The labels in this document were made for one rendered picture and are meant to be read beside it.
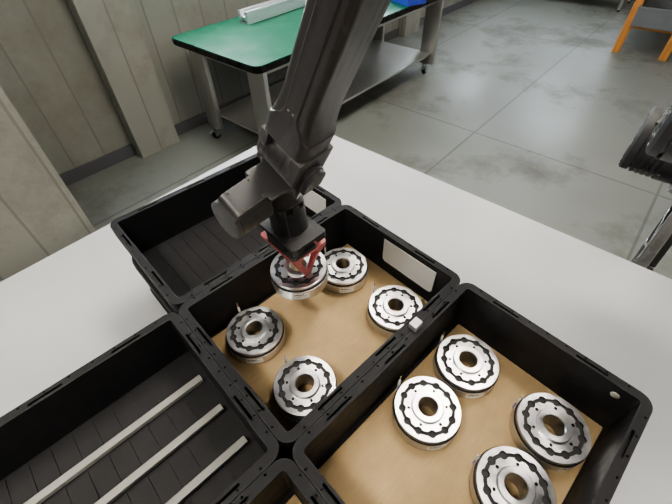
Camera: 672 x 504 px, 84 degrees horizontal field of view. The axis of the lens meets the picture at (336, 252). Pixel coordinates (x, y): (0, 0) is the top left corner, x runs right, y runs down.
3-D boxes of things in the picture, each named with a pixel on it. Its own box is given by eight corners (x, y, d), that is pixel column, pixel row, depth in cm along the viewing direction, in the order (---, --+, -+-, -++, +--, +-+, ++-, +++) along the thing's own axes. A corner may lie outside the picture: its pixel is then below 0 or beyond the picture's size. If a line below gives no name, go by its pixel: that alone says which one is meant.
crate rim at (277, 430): (345, 210, 83) (345, 201, 81) (462, 286, 67) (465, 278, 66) (178, 316, 64) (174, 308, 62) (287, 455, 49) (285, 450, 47)
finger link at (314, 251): (300, 291, 63) (292, 254, 56) (275, 268, 66) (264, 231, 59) (330, 269, 65) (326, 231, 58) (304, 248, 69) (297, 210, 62)
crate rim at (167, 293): (265, 157, 98) (263, 149, 96) (345, 210, 83) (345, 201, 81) (111, 231, 79) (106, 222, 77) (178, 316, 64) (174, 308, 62)
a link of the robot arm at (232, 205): (330, 167, 46) (283, 116, 46) (257, 217, 40) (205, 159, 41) (306, 210, 56) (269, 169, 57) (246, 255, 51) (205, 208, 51)
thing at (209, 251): (270, 188, 105) (264, 152, 96) (344, 241, 89) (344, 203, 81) (131, 261, 86) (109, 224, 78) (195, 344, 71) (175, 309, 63)
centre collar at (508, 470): (504, 458, 52) (505, 456, 52) (540, 483, 50) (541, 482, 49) (489, 490, 49) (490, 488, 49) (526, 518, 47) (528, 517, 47)
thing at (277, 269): (303, 239, 72) (302, 237, 71) (338, 268, 66) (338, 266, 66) (259, 267, 67) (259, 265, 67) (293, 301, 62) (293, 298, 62)
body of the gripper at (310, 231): (295, 260, 56) (287, 225, 51) (257, 228, 62) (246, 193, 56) (327, 238, 59) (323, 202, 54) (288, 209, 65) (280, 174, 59)
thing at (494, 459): (493, 431, 55) (494, 430, 54) (564, 481, 50) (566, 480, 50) (461, 494, 50) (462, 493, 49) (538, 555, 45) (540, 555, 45)
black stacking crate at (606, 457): (451, 318, 74) (464, 281, 66) (610, 432, 59) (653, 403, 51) (296, 474, 56) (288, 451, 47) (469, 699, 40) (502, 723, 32)
